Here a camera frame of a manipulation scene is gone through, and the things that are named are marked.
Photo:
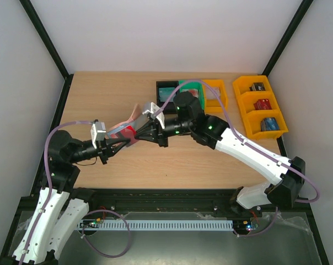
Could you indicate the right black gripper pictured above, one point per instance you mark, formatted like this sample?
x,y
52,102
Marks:
x,y
160,132

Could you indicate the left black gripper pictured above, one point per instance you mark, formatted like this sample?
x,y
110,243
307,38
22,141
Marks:
x,y
105,147

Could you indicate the red credit card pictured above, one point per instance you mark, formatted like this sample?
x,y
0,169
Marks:
x,y
128,132

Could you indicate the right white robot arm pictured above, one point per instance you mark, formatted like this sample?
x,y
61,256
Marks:
x,y
283,181

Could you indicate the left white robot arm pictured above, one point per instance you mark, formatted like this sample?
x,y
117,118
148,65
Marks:
x,y
60,207

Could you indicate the teal card holders stack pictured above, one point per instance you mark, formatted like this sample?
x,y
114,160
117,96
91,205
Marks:
x,y
164,93

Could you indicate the red white card holders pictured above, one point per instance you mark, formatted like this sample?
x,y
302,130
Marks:
x,y
194,92

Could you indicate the clear card holders stack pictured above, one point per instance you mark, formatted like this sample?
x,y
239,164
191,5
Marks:
x,y
214,91

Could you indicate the yellow bin with red cards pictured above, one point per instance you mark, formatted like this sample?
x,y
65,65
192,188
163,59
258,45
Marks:
x,y
249,98

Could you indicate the yellow bin with black cards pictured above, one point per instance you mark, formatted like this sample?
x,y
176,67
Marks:
x,y
243,83

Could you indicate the red card stack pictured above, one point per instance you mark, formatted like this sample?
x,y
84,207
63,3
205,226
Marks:
x,y
262,104

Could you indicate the black card stack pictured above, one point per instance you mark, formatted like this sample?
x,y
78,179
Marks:
x,y
257,86

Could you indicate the yellow bin with blue cards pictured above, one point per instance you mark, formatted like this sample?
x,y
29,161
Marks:
x,y
252,124

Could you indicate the blue card stack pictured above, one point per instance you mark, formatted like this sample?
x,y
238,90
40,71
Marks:
x,y
269,124

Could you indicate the black storage bin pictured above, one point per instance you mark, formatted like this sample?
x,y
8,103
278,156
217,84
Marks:
x,y
170,107

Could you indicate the green storage bin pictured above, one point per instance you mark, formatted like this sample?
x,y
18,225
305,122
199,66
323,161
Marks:
x,y
199,87

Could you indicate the small yellow storage bin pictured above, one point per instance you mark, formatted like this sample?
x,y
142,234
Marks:
x,y
212,104

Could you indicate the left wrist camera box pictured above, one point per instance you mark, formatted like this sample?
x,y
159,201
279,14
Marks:
x,y
97,132

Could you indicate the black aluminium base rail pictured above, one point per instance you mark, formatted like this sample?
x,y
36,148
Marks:
x,y
217,202

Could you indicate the white slotted cable duct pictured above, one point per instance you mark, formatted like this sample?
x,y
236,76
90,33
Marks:
x,y
158,225

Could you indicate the left black frame post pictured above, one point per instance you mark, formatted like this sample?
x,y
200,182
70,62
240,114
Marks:
x,y
44,36

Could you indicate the black frame post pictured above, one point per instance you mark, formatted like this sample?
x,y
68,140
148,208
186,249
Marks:
x,y
287,35
44,36

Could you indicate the right black frame post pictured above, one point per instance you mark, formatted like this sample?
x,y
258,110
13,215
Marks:
x,y
287,35

